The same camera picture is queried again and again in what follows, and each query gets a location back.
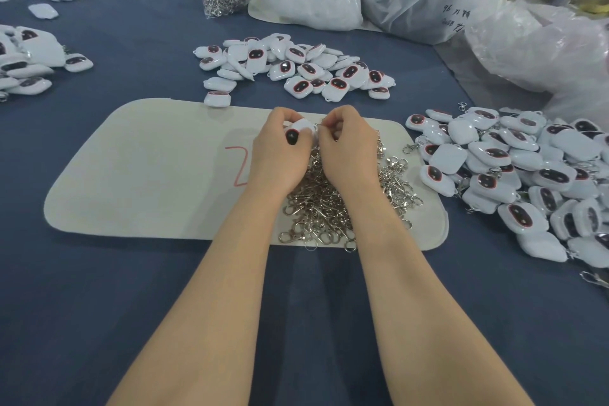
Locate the person's left hand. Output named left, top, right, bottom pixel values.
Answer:
left=249, top=107, right=315, bottom=200

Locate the person's right hand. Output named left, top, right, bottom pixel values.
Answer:
left=317, top=104, right=382, bottom=204

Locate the white charm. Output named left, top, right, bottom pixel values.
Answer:
left=282, top=117, right=319, bottom=146

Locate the pile of metal clasps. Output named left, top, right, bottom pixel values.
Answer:
left=278, top=133, right=424, bottom=252

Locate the pile of finished fobs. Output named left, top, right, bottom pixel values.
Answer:
left=403, top=106, right=609, bottom=290

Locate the person's left forearm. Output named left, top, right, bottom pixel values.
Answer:
left=107, top=192, right=296, bottom=406

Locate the person's right forearm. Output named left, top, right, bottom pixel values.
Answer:
left=352, top=192, right=534, bottom=406

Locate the thin red thread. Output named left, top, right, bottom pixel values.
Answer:
left=225, top=144, right=251, bottom=187

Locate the cream felt work mat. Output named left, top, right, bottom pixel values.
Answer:
left=44, top=98, right=450, bottom=252

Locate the crumpled clear plastic bag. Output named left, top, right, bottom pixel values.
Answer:
left=466, top=1, right=609, bottom=128

